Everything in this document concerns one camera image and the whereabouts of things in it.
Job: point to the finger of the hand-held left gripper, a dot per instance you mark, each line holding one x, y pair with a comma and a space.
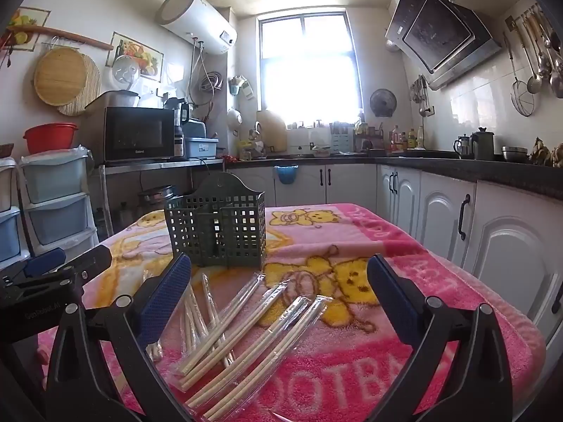
92, 258
44, 260

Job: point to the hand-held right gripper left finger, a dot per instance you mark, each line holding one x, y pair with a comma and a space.
165, 299

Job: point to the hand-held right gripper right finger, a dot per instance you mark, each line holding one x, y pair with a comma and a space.
391, 290

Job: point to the pile of chopsticks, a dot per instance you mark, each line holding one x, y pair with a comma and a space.
246, 338

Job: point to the grey plastic utensil basket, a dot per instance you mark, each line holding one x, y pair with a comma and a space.
246, 237

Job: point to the small hanging metal utensils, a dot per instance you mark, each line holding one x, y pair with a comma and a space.
420, 90

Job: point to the pink printed blanket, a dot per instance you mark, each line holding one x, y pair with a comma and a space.
396, 237

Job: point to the grey plastic drawer unit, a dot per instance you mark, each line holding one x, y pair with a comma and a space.
55, 180

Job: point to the stacked steel pots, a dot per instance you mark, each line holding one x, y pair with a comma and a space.
156, 195

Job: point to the white base cabinets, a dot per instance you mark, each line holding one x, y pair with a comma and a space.
440, 202

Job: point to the metal shelf table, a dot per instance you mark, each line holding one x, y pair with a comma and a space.
154, 165

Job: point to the brown wicker basket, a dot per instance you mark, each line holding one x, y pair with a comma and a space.
5, 149

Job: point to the red plastic basin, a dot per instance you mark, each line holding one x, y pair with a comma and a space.
50, 138

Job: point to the black microwave oven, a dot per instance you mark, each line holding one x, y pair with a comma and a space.
136, 134

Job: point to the group of condiment bottles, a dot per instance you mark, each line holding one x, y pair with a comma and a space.
407, 140

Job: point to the black kitchen countertop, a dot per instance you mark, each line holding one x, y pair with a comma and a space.
484, 169

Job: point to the grey-blue dish box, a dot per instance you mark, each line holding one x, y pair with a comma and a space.
200, 147

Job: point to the green knife block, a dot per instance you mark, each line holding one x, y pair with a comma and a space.
341, 143

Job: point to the blue hanging bin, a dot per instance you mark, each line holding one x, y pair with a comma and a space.
285, 175

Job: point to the metal pot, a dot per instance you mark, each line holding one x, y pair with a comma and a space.
121, 99

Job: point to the round bamboo mat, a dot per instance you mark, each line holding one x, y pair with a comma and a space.
92, 92

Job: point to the black blender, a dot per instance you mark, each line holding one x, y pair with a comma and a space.
181, 114

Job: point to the dark lidded pot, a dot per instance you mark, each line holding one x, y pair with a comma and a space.
483, 145

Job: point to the steel bowl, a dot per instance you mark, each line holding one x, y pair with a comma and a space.
514, 154

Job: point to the round wooden board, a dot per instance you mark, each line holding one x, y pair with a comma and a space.
59, 77

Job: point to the white hanging colander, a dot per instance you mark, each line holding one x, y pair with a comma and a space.
234, 118

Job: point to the beige cutting board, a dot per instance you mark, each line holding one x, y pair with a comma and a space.
272, 129

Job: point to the long wooden rolling pin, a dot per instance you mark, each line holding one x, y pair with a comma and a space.
66, 35

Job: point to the hanging utensil caddy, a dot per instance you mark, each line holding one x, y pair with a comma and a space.
239, 85

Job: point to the metal skimmer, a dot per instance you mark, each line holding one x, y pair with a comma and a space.
524, 99

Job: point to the kitchen window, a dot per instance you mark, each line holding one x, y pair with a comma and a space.
308, 66

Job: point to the white cylindrical water heater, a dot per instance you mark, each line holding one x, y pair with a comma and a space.
198, 22

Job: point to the black glass range hood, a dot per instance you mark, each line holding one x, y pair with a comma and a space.
444, 30

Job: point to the row of hanging metal ladles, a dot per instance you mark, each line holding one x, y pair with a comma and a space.
550, 74

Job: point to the round wall fan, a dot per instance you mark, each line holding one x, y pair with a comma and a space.
382, 103

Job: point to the fruit wall poster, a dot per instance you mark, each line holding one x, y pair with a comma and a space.
26, 17
140, 50

